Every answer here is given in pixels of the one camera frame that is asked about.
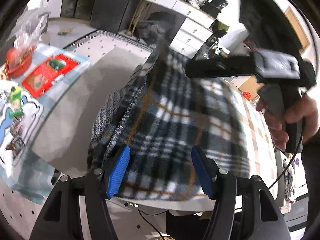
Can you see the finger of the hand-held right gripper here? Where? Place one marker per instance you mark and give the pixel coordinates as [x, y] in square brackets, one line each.
[215, 67]

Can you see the white and blue cartoon mat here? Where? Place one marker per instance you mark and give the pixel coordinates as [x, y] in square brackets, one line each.
[30, 110]

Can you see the red flat box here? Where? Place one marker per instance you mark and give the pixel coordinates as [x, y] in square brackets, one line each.
[47, 76]

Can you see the light crumpled clothes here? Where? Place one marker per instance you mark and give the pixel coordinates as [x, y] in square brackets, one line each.
[290, 180]

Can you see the wooden door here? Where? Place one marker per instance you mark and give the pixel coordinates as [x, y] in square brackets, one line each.
[298, 35]

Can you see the person's black trouser leg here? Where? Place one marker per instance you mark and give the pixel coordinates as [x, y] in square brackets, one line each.
[185, 225]

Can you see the clear plastic bag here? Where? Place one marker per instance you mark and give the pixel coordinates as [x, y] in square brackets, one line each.
[31, 30]

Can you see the white drawer desk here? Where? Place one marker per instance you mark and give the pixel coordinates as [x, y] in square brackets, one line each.
[192, 30]

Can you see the black bucket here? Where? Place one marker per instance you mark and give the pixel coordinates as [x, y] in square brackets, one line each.
[217, 3]

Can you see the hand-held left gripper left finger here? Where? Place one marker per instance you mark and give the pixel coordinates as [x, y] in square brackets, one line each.
[118, 172]

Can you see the person's right hand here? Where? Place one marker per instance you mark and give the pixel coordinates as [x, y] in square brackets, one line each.
[311, 115]

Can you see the red plastic bag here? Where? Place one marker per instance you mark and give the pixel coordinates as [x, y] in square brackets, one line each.
[247, 95]

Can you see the green packet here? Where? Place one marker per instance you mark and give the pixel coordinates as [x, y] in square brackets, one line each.
[16, 100]

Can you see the white dotted mat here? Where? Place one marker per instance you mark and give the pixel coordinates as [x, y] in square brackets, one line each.
[105, 42]

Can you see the plaid fleece knit-trim jacket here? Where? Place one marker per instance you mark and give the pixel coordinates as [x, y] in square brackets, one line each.
[175, 120]

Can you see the red bowl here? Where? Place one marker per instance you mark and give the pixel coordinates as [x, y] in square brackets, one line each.
[20, 63]

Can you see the light blue cloth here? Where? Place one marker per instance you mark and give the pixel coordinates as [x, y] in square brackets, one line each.
[71, 82]

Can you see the dark glossy wardrobe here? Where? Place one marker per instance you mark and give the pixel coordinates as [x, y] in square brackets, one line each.
[105, 2]

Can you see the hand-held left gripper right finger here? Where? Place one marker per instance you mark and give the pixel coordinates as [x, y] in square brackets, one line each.
[202, 172]

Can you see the brown cardboard box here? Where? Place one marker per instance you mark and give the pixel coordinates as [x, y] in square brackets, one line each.
[247, 85]

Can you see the checkered bed sheet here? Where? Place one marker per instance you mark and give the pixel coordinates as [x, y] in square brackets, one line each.
[257, 130]

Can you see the gold metal stand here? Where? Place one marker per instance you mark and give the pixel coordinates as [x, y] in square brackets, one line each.
[135, 20]

